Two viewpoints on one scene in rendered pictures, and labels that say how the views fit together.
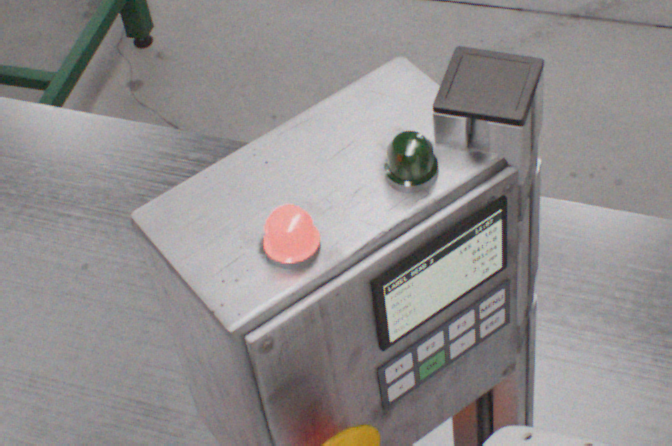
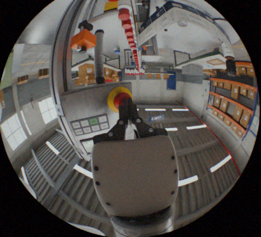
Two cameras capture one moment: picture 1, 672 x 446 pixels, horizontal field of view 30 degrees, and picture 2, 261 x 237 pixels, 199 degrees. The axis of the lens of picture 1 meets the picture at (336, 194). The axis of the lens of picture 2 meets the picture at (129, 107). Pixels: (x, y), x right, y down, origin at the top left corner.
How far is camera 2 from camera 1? 69 cm
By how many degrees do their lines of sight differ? 84
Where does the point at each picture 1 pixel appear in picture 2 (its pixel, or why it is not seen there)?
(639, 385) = (37, 23)
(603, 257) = (37, 38)
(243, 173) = not seen: hidden behind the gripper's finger
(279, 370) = (130, 136)
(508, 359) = (64, 104)
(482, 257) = (89, 146)
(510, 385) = (59, 86)
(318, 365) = not seen: hidden behind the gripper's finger
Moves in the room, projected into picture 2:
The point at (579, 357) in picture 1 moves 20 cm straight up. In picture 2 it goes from (44, 26) to (35, 53)
